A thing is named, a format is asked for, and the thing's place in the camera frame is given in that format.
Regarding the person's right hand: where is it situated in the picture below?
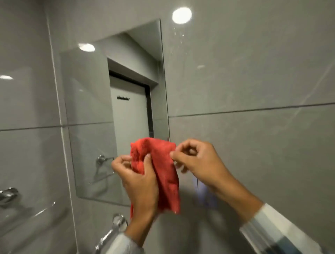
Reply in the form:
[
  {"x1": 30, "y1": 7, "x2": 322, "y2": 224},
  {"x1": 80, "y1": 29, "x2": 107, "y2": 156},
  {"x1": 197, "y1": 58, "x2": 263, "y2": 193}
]
[{"x1": 170, "y1": 139, "x2": 229, "y2": 189}]

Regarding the person's left hand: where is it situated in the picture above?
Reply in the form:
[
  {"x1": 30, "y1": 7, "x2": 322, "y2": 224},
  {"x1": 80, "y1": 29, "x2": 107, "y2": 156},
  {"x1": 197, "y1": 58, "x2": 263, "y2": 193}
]
[{"x1": 111, "y1": 154, "x2": 160, "y2": 218}]

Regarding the red microfibre cloth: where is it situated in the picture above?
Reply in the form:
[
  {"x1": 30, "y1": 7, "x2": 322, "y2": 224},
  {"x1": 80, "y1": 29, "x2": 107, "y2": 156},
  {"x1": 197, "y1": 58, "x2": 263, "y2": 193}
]
[{"x1": 129, "y1": 138, "x2": 181, "y2": 219}]

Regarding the person's right forearm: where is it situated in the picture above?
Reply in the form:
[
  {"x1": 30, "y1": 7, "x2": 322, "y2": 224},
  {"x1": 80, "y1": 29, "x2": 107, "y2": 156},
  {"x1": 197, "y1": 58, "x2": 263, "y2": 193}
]
[{"x1": 207, "y1": 176, "x2": 326, "y2": 254}]

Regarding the person's left forearm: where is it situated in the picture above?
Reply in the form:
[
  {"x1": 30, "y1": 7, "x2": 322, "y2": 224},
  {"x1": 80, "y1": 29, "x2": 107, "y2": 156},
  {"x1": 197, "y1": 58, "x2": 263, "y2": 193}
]
[{"x1": 104, "y1": 209, "x2": 158, "y2": 254}]

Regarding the frameless wall mirror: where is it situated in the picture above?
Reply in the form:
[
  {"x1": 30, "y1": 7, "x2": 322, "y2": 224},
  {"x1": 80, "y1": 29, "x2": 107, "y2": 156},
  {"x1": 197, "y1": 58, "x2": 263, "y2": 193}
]
[{"x1": 60, "y1": 19, "x2": 170, "y2": 207}]

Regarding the chrome towel rail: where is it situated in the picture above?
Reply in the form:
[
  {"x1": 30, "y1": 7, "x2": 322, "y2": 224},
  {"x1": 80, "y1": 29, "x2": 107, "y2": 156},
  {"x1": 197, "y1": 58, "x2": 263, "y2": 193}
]
[{"x1": 94, "y1": 213, "x2": 129, "y2": 254}]

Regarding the chrome wall bracket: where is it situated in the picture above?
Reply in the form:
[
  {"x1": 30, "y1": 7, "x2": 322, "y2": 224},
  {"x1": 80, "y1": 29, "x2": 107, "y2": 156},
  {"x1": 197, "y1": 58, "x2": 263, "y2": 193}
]
[{"x1": 0, "y1": 187, "x2": 22, "y2": 208}]

